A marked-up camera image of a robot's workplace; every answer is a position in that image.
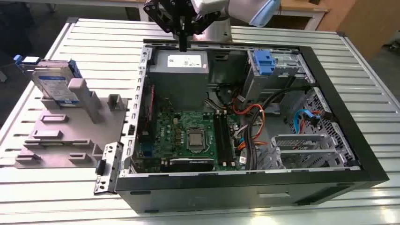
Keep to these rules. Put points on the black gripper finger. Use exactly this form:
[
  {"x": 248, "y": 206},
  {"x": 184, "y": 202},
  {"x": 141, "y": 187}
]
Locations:
[
  {"x": 163, "y": 21},
  {"x": 203, "y": 23}
]

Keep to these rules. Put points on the hard disk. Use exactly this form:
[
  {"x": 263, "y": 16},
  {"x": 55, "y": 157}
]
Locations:
[{"x": 55, "y": 86}]

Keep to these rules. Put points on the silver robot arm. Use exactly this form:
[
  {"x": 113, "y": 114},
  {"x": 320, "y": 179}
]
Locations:
[{"x": 219, "y": 30}]

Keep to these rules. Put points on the blue drive latch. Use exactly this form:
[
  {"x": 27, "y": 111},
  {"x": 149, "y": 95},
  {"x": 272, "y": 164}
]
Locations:
[{"x": 264, "y": 63}]

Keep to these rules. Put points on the grey power supply unit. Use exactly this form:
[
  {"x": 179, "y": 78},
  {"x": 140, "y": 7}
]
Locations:
[{"x": 177, "y": 89}]

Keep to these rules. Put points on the metal drive cage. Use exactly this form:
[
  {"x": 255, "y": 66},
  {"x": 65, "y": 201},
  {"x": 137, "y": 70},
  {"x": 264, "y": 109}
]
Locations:
[{"x": 281, "y": 79}]

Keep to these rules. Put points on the black office chair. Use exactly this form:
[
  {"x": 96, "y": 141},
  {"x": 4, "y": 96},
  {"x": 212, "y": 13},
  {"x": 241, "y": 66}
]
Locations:
[{"x": 15, "y": 30}]

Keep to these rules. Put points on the silver CPU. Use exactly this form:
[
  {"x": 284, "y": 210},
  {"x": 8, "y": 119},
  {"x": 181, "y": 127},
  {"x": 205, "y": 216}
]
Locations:
[{"x": 196, "y": 140}]

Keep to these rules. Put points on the CPU socket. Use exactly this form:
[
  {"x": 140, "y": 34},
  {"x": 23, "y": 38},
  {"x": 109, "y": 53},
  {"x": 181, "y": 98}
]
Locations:
[{"x": 187, "y": 140}]

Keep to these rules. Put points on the green motherboard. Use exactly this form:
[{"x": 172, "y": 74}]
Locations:
[{"x": 168, "y": 150}]

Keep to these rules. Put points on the grey parts rack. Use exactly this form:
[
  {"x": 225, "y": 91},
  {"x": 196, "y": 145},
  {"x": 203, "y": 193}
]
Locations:
[{"x": 72, "y": 131}]

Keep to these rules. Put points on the black graphics card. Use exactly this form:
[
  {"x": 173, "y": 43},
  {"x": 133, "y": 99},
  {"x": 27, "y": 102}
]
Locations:
[{"x": 191, "y": 164}]

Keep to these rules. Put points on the brown board panel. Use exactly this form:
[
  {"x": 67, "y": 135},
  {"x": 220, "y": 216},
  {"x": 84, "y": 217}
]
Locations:
[{"x": 391, "y": 9}]

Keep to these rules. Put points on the black PC case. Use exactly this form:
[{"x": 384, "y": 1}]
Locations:
[{"x": 219, "y": 194}]

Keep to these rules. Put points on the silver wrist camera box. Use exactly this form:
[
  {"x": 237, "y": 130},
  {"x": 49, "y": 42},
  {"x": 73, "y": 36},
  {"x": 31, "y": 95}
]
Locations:
[{"x": 209, "y": 7}]

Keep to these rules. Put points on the wooden desk white frame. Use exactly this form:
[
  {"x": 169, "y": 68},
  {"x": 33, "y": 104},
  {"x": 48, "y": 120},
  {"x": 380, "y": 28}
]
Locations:
[{"x": 300, "y": 10}]

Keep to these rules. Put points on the metal expansion slot bracket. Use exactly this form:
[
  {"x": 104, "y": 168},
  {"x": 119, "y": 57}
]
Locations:
[{"x": 109, "y": 159}]

